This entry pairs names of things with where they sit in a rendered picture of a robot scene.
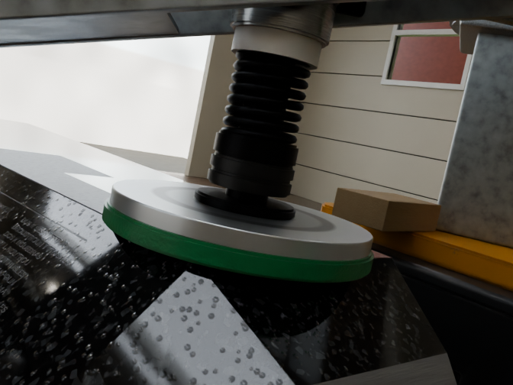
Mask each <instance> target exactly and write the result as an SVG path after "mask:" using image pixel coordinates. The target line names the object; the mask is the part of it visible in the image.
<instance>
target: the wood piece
mask: <svg viewBox="0 0 513 385"><path fill-rule="evenodd" d="M440 208H441V205H438V204H435V203H432V202H426V201H423V200H420V199H414V198H411V197H407V196H402V195H399V194H395V193H389V192H375V191H368V190H361V189H347V188H340V187H338V188H337V193H336V196H335V200H334V207H333V210H332V215H334V216H337V217H339V218H342V219H345V220H347V221H349V222H353V223H356V224H358V225H363V226H366V227H369V228H373V229H376V230H379V231H436V227H437V221H438V218H439V214H440Z"/></svg>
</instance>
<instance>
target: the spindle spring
mask: <svg viewBox="0 0 513 385"><path fill-rule="evenodd" d="M251 57H260V58H268V59H274V60H282V61H286V62H290V63H297V64H299V65H303V66H305V67H308V68H310V66H309V65H308V64H307V63H303V62H301V61H298V60H294V59H291V58H288V57H283V56H279V55H275V54H271V53H263V52H257V51H251V50H238V51H237V52H236V58H237V59H238V60H237V61H236V62H235V63H234V69H235V70H236V72H234V73H232V74H231V78H232V80H233V81H234V82H233V83H231V84H230V86H229V89H230V91H231V92H233V93H232V94H230V95H228V96H227V100H228V101H229V102H230V103H231V104H232V105H227V106H226V107H225V111H226V113H228V114H229V115H228V116H225V117H224V118H223V122H224V123H225V124H226V125H228V126H231V127H223V128H222V129H221V131H226V132H230V133H234V134H241V135H245V136H248V137H252V138H259V139H263V140H268V141H275V142H279V143H283V144H294V143H296V141H297V138H296V136H294V135H292V134H288V133H297V132H298V131H299V126H298V125H296V124H293V123H289V122H287V121H291V122H298V121H301V119H302V117H301V115H299V114H297V113H294V112H288V111H285V112H284V111H279V110H274V109H269V108H260V107H253V106H248V105H243V103H249V104H255V105H265V106H270V107H276V108H284V109H288V110H293V111H302V110H303V109H304V105H303V104H302V103H300V102H293V101H289V100H285V99H277V98H272V97H266V96H261V95H250V94H245V92H257V93H263V94H268V95H277V96H282V97H286V98H289V99H295V100H300V101H301V100H304V99H305V97H306V94H305V93H304V92H301V91H298V90H294V89H307V88H308V83H307V82H306V81H305V80H303V79H307V78H309V77H310V75H311V73H310V71H309V70H307V69H304V68H301V67H299V66H293V65H289V64H285V63H277V62H273V61H267V60H252V58H251ZM250 69H258V70H269V71H275V72H280V73H288V74H291V75H293V77H290V76H283V75H279V74H274V73H263V72H257V71H250ZM297 78H298V79H297ZM247 80H253V81H260V82H267V83H276V84H280V85H285V86H291V88H293V89H288V88H284V87H279V86H271V85H265V84H259V83H252V82H247ZM231 115H232V116H231ZM240 115H252V116H257V117H262V118H272V119H277V120H282V121H284V122H283V123H281V122H275V121H266V120H261V119H255V118H245V117H241V116H240ZM239 125H240V126H246V127H252V128H261V129H266V130H271V131H281V132H282V133H281V134H276V133H270V132H265V131H255V130H250V129H244V128H239V127H238V126H239ZM286 132H288V133H286Z"/></svg>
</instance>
